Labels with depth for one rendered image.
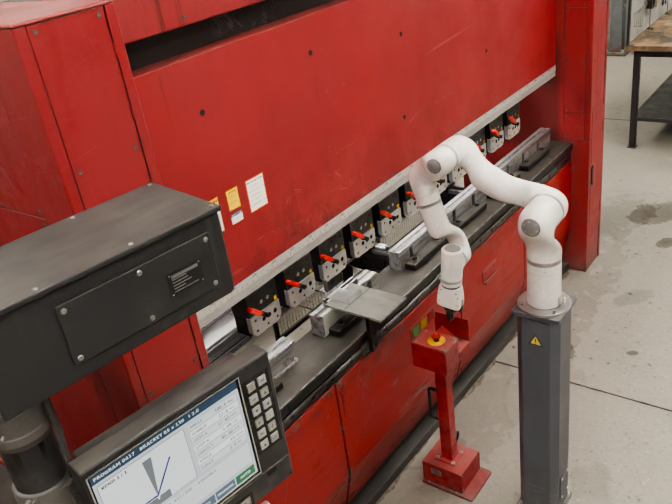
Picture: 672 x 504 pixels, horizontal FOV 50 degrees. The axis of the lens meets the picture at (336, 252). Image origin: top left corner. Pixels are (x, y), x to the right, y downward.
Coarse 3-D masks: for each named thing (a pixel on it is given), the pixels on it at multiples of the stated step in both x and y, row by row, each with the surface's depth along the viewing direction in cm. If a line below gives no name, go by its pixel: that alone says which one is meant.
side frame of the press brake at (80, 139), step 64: (64, 0) 166; (0, 64) 149; (64, 64) 151; (128, 64) 163; (0, 128) 162; (64, 128) 154; (128, 128) 167; (0, 192) 177; (64, 192) 157; (192, 320) 194; (128, 384) 182
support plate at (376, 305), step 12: (348, 288) 290; (360, 288) 289; (372, 288) 288; (360, 300) 281; (372, 300) 280; (384, 300) 278; (396, 300) 277; (348, 312) 275; (360, 312) 273; (372, 312) 272; (384, 312) 271
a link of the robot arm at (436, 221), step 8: (440, 200) 269; (424, 208) 268; (432, 208) 267; (440, 208) 268; (424, 216) 270; (432, 216) 268; (440, 216) 269; (432, 224) 270; (440, 224) 269; (448, 224) 271; (432, 232) 271; (440, 232) 270; (448, 232) 272; (456, 232) 276; (448, 240) 283; (456, 240) 281; (464, 240) 280; (464, 248) 281
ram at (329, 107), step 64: (384, 0) 272; (448, 0) 308; (512, 0) 356; (192, 64) 204; (256, 64) 225; (320, 64) 249; (384, 64) 279; (448, 64) 318; (512, 64) 370; (192, 128) 209; (256, 128) 230; (320, 128) 255; (384, 128) 288; (448, 128) 329; (192, 192) 213; (320, 192) 262; (384, 192) 296; (256, 256) 241
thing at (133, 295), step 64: (128, 192) 151; (0, 256) 130; (64, 256) 127; (128, 256) 127; (192, 256) 137; (0, 320) 114; (64, 320) 121; (128, 320) 130; (0, 384) 116; (64, 384) 124; (0, 448) 131; (64, 448) 138
